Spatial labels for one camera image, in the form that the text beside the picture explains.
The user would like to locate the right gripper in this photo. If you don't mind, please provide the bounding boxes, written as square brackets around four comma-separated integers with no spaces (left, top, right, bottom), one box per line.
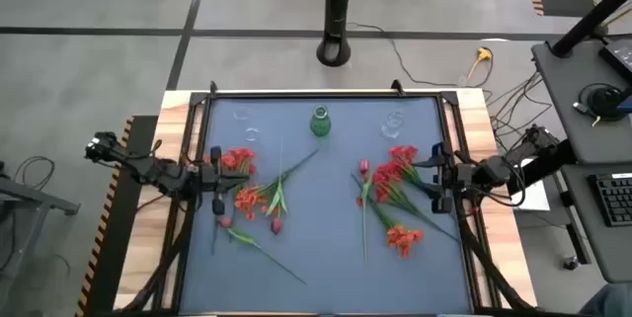
[413,141,478,215]

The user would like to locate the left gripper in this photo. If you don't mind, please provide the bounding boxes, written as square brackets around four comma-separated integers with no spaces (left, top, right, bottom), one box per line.
[198,146,252,216]

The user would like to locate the orange artificial flower bunch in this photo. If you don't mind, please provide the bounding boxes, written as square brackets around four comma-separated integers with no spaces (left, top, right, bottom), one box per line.
[233,148,320,222]
[351,173,426,260]
[202,146,259,191]

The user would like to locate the dark red artificial tulip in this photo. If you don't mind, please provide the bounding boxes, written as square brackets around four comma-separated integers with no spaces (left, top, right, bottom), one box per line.
[218,215,309,287]
[265,134,290,236]
[355,158,372,263]

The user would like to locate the slim clear glass vase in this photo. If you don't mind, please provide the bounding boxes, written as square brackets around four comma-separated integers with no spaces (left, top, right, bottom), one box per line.
[232,106,262,143]

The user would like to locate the ribbed clear glass vase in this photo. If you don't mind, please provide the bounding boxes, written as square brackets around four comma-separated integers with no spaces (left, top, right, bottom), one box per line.
[379,110,405,140]

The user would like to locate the green glass vase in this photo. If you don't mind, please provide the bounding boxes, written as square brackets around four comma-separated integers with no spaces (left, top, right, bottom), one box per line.
[309,104,333,138]

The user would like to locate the white paper sheet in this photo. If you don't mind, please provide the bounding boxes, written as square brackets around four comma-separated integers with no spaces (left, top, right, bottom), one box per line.
[511,158,551,212]

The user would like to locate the black desk support beam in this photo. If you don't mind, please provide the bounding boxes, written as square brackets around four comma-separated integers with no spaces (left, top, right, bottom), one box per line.
[506,138,579,198]

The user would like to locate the blue table mat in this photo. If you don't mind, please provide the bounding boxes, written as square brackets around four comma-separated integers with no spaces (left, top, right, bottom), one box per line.
[178,97,474,315]

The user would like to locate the yellow power plug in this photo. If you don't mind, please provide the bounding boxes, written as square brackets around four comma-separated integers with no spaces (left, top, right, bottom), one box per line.
[458,45,494,86]

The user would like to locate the black desk leg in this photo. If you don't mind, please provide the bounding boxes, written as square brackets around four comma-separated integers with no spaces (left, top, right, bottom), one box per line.
[552,173,593,266]

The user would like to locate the grey desk top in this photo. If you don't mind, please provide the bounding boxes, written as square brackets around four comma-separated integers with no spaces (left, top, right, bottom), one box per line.
[530,35,632,166]

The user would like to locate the black keyboard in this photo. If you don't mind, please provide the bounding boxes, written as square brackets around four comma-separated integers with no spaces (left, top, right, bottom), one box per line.
[587,172,632,228]

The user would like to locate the black round desk device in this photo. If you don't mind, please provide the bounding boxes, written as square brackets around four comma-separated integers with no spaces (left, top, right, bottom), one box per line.
[572,83,631,128]

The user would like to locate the grey keyboard tray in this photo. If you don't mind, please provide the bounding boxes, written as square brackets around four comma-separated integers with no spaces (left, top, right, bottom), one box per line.
[560,161,632,284]

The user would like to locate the grey metal stand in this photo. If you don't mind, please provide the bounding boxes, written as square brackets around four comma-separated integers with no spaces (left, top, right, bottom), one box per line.
[0,161,82,303]

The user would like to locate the person's leg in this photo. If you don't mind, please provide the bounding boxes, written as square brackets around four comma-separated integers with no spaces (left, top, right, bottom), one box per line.
[577,281,632,317]

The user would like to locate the black laptop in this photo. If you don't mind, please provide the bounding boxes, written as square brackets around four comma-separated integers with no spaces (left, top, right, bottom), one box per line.
[597,38,632,86]

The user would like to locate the black slanted stand pole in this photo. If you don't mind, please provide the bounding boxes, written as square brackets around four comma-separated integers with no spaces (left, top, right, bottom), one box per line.
[550,0,632,59]

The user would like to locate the black floor cable tangle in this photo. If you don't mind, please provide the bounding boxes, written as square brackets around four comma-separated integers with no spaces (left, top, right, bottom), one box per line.
[486,70,554,143]

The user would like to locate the long black floor cable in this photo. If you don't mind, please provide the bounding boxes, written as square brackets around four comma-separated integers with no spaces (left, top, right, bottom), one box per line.
[347,21,495,89]

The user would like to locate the black braided cable bundle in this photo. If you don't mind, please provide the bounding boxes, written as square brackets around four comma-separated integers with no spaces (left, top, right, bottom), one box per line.
[456,202,537,312]
[120,207,197,312]

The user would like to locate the black aluminium table frame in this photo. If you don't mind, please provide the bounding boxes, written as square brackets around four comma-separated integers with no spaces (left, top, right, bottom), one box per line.
[152,79,498,316]

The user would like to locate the black camera stand pole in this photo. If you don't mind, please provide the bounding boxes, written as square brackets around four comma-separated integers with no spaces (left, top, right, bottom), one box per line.
[315,0,353,68]

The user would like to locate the thin black cable loop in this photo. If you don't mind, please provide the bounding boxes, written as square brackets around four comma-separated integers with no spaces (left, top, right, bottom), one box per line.
[12,155,56,193]

